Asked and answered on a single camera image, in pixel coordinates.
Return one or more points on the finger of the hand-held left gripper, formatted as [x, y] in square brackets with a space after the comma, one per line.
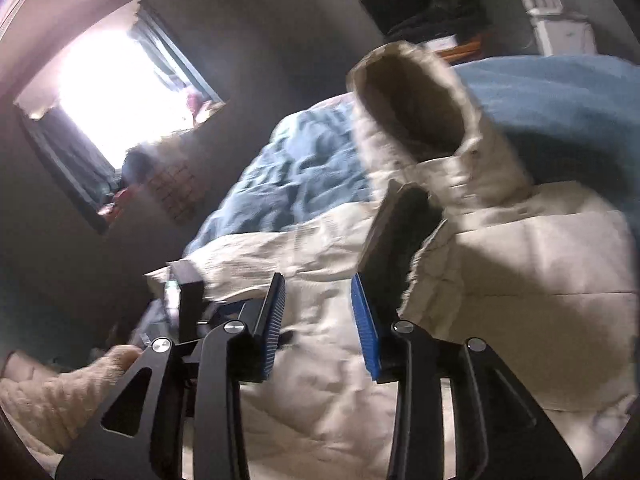
[191, 310]

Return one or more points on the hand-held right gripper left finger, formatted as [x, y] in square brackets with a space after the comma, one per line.
[270, 330]

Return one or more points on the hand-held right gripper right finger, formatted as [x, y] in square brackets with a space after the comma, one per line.
[364, 330]

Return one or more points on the person's left forearm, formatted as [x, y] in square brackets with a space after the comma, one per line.
[55, 400]

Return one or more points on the checked basket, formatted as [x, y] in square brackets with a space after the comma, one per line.
[175, 190]

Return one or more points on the blue fleece blanket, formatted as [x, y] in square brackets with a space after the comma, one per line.
[300, 170]

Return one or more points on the dark blue curtain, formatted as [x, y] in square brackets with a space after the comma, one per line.
[175, 55]
[75, 160]

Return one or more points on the bright window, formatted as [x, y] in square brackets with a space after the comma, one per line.
[110, 90]

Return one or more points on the orange wooden shelf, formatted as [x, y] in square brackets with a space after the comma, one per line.
[465, 49]

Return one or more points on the black television screen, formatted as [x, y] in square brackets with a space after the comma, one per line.
[425, 0]

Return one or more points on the white cabinet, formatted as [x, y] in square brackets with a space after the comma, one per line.
[560, 25]

